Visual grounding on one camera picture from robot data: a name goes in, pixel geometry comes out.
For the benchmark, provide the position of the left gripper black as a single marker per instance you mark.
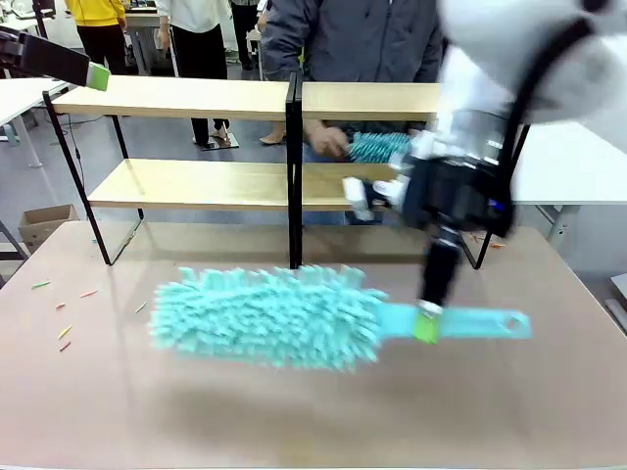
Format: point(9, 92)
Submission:
point(10, 49)

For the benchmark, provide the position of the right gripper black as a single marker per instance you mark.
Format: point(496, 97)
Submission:
point(455, 196)

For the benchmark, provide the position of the small teal microfibre duster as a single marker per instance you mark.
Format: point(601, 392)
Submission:
point(377, 147)

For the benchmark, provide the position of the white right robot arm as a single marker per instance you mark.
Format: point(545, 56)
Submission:
point(602, 73)

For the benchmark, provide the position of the person's right hand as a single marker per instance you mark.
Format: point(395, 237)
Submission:
point(325, 139)

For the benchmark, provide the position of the black monitor stand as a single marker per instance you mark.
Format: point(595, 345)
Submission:
point(41, 24)

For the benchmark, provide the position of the white table with grey legs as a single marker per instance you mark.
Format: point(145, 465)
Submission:
point(19, 98)
point(563, 171)

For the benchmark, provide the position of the person in yellow jacket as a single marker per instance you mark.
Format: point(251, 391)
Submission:
point(95, 12)

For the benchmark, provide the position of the person in white jacket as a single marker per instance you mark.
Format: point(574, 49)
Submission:
point(196, 14)

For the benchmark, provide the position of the brown cardboard box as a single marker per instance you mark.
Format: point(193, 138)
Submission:
point(44, 225)

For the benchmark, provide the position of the person in black clothes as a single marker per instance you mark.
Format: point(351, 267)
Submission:
point(244, 29)

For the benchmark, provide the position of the grey floor plate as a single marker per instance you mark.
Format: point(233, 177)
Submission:
point(230, 143)

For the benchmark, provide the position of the person in grey-blue jacket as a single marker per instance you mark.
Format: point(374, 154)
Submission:
point(352, 39)

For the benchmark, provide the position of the yellow paper scrap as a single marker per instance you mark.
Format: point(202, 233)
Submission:
point(65, 332)

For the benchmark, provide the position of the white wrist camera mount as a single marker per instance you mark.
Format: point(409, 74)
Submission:
point(357, 196)

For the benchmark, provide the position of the wide wooden black-frame shelf unit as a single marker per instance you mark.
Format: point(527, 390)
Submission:
point(171, 100)

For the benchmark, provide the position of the narrow wooden black-frame shelf unit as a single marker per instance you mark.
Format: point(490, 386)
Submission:
point(352, 100)

